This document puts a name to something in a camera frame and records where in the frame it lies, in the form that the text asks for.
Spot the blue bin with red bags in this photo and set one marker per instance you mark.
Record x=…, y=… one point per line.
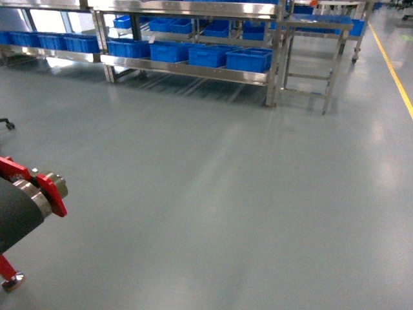
x=256, y=60

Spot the empty blue bin front left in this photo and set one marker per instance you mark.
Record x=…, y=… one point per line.
x=213, y=56

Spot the small steel table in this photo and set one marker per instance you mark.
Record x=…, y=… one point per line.
x=311, y=54

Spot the steel shelf rack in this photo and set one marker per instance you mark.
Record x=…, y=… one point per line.
x=117, y=67

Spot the black conveyor belt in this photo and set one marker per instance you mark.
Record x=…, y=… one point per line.
x=19, y=215

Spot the black office chair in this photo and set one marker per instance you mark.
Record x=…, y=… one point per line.
x=9, y=125

